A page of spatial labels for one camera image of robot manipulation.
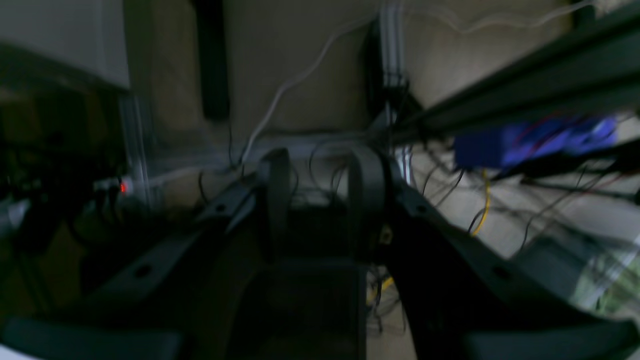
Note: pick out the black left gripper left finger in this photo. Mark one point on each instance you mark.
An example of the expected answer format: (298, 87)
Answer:
(169, 297)

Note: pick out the aluminium frame rail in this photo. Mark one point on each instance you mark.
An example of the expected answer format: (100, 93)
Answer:
(394, 82)

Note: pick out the clear plastic storage bin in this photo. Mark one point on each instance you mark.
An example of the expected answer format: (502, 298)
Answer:
(597, 274)

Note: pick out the blue box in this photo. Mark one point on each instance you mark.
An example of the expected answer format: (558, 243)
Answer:
(507, 146)

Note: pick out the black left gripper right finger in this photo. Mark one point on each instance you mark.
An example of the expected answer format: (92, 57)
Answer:
(462, 300)

